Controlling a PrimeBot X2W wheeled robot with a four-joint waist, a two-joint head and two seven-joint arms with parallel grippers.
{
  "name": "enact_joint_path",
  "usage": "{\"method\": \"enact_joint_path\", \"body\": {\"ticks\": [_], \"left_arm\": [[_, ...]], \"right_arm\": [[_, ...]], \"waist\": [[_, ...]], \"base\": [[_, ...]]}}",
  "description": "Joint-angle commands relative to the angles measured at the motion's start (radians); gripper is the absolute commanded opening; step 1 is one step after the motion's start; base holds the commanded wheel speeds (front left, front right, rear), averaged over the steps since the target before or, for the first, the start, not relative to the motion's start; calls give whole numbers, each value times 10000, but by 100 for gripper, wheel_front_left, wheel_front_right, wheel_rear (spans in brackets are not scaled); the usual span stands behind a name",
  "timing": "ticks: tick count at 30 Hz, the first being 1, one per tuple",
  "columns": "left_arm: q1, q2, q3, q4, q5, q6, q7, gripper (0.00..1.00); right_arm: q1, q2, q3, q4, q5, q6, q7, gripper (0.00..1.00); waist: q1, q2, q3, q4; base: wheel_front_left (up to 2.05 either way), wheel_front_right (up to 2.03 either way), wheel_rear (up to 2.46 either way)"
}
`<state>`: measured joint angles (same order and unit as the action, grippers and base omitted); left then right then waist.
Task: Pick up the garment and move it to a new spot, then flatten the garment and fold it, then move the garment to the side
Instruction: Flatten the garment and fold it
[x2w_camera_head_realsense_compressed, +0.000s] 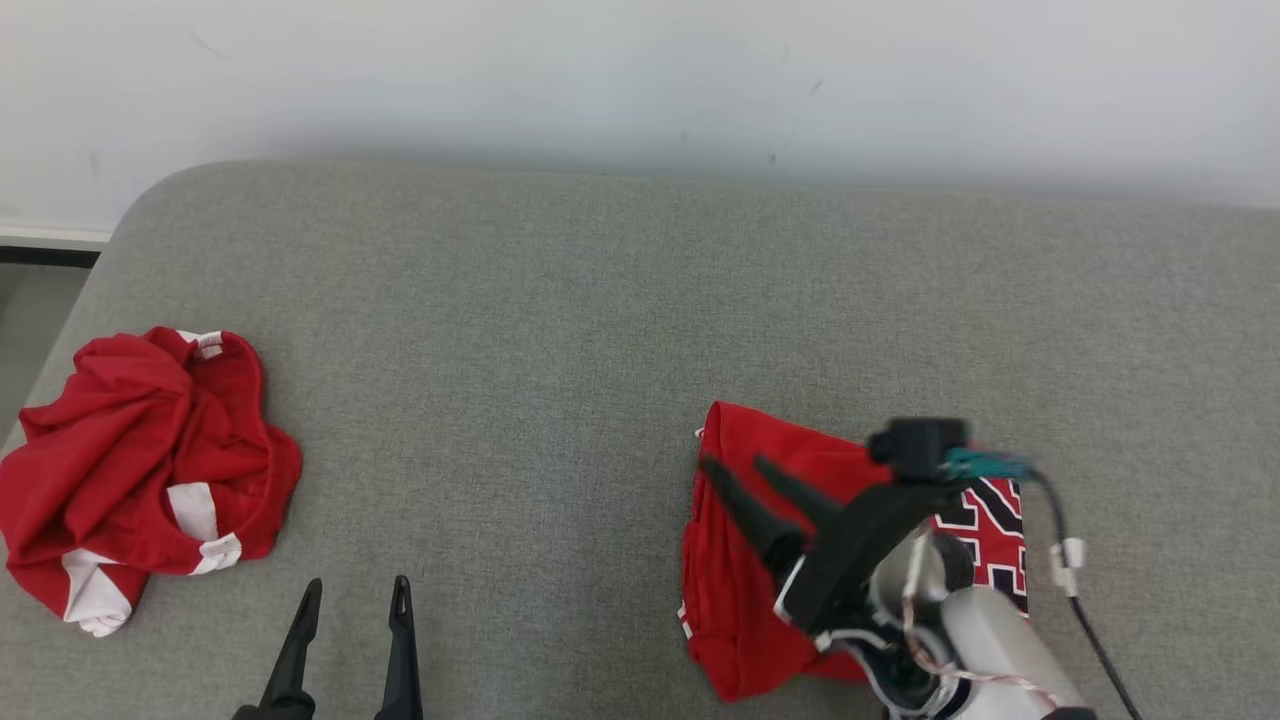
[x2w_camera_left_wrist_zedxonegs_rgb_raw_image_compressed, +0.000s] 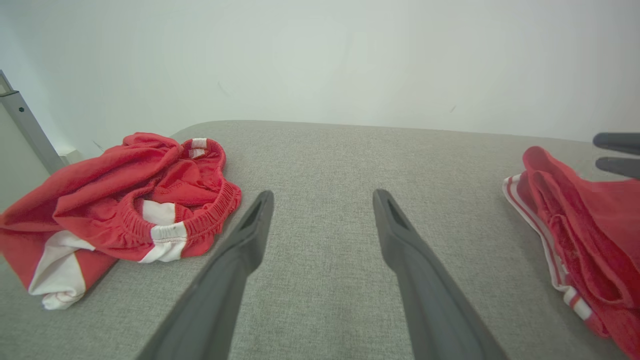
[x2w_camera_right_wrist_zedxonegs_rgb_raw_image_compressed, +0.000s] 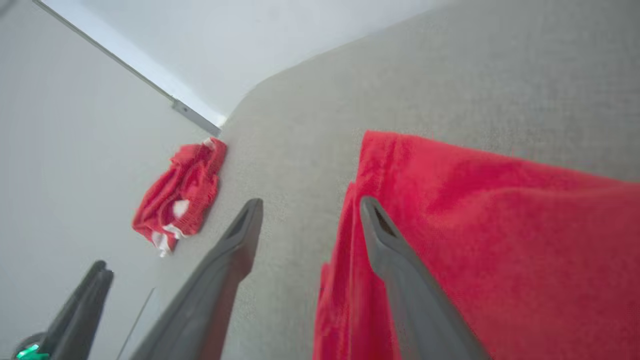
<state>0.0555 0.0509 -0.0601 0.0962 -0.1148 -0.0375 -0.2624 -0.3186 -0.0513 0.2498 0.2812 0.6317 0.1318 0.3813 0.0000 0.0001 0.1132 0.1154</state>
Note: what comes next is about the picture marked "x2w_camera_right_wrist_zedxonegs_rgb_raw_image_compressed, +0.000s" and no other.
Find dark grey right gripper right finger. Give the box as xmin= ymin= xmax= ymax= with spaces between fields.
xmin=360 ymin=196 xmax=492 ymax=360

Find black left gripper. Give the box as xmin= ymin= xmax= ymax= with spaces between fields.
xmin=12 ymin=259 xmax=115 ymax=360

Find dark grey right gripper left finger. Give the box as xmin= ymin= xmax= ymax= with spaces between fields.
xmin=129 ymin=198 xmax=264 ymax=360

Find red basketball jersey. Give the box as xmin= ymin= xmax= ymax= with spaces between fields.
xmin=312 ymin=131 xmax=640 ymax=360

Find red white striped shorts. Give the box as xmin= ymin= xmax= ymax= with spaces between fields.
xmin=131 ymin=137 xmax=228 ymax=258

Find grey fabric sofa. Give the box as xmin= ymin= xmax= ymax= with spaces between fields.
xmin=117 ymin=0 xmax=640 ymax=360

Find white wall baseboard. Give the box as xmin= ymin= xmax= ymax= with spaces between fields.
xmin=32 ymin=0 xmax=228 ymax=128

